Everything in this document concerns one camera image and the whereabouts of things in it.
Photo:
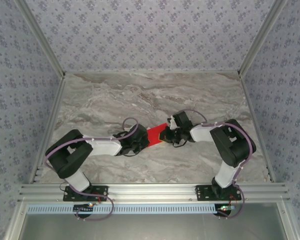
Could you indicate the red cloth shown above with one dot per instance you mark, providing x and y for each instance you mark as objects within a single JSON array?
[{"x": 155, "y": 136}]

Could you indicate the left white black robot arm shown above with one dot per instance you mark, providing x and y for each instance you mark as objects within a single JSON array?
[{"x": 102, "y": 146}]

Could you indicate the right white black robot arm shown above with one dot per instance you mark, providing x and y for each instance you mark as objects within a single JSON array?
[{"x": 202, "y": 132}]

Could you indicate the steel sheet panel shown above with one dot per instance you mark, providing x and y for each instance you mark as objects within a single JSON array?
[{"x": 152, "y": 227}]

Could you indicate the wide aluminium mounting beam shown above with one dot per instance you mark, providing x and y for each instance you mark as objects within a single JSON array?
[{"x": 152, "y": 191}]

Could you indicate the black controller board with LED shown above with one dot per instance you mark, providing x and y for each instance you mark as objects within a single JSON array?
[
  {"x": 83, "y": 209},
  {"x": 223, "y": 212}
]

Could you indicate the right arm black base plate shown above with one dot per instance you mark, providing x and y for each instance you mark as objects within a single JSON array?
[{"x": 202, "y": 196}]

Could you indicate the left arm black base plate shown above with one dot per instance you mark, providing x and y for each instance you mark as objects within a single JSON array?
[{"x": 103, "y": 197}]

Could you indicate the aluminium table side rail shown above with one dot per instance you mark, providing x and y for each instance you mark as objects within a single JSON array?
[
  {"x": 256, "y": 125},
  {"x": 50, "y": 125}
]

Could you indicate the aluminium corner post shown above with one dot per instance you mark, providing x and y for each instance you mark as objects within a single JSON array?
[
  {"x": 45, "y": 42},
  {"x": 257, "y": 42}
]

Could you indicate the aluminium frame leg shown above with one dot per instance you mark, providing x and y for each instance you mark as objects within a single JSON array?
[
  {"x": 287, "y": 225},
  {"x": 15, "y": 225}
]

